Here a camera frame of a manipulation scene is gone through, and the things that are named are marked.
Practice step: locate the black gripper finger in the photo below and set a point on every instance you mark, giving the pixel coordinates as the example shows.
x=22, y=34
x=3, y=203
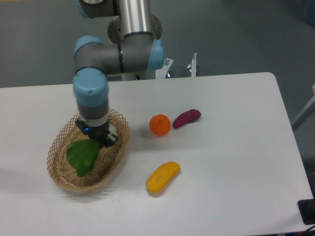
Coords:
x=108, y=139
x=82, y=126

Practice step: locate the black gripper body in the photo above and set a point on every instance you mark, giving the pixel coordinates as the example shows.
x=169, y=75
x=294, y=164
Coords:
x=97, y=131

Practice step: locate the green bok choy vegetable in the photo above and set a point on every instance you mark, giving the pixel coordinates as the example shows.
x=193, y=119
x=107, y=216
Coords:
x=82, y=155

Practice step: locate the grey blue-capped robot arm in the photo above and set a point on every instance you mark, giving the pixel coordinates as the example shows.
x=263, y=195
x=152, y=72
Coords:
x=136, y=51

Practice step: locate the woven wicker basket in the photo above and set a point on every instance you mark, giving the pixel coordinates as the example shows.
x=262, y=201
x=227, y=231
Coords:
x=65, y=176

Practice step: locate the orange tangerine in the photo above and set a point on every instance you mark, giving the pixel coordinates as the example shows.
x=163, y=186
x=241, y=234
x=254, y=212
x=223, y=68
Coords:
x=160, y=125

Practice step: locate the yellow mango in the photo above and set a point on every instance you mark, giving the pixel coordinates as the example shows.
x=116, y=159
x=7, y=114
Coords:
x=161, y=177

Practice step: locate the purple sweet potato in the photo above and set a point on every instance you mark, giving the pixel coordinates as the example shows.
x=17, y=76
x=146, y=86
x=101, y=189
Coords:
x=185, y=118

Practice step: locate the black device at table edge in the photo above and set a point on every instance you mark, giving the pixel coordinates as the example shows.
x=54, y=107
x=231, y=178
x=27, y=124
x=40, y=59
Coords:
x=307, y=211

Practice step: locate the white metal base frame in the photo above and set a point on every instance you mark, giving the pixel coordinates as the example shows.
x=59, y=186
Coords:
x=168, y=71

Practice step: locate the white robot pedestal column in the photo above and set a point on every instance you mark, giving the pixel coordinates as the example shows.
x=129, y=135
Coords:
x=115, y=35

